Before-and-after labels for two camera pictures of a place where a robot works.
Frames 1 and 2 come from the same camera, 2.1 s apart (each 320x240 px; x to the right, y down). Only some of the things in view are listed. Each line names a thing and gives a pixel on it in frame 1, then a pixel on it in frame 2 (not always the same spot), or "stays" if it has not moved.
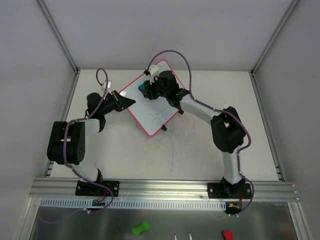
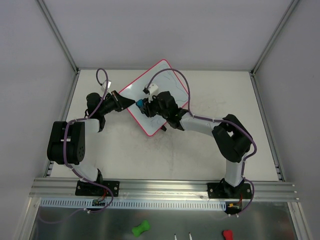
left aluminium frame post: (55, 29) stays
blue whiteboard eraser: (141, 87) to (140, 103)
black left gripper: (117, 100) stays
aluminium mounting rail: (63, 188) stays
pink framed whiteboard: (154, 115) stays
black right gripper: (152, 89) to (148, 108)
